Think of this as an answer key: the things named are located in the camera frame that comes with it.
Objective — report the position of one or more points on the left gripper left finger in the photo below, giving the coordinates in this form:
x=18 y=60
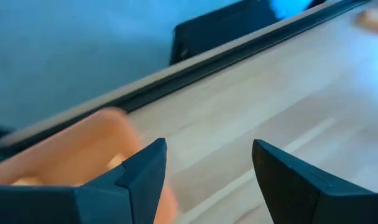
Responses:
x=83 y=205

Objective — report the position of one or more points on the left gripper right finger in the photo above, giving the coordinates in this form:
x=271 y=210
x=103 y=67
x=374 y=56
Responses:
x=316 y=199

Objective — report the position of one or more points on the black mounting bar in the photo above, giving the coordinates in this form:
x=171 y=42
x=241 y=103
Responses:
x=223 y=31

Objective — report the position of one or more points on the orange plastic bin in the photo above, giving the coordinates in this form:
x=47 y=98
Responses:
x=67 y=149

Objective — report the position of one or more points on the black aluminium table frame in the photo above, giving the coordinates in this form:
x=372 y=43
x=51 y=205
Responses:
x=238 y=56

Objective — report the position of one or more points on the orange rectangular block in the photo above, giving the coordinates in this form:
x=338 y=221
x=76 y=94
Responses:
x=374 y=20
x=116 y=161

